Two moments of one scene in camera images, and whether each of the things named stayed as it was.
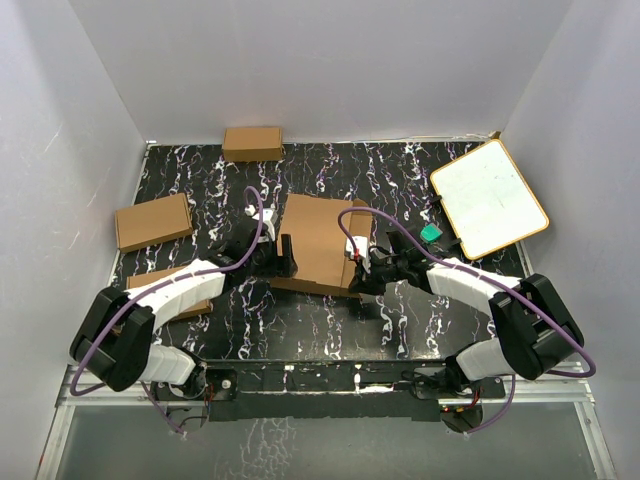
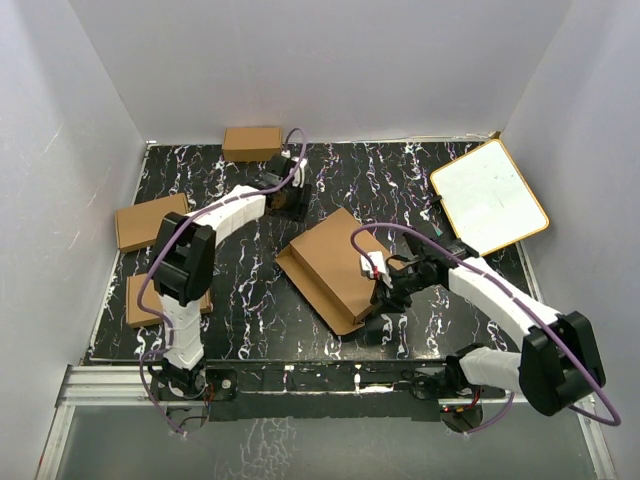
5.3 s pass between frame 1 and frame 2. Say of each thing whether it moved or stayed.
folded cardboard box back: stayed
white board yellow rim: stayed
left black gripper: moved
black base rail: stayed
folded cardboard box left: stayed
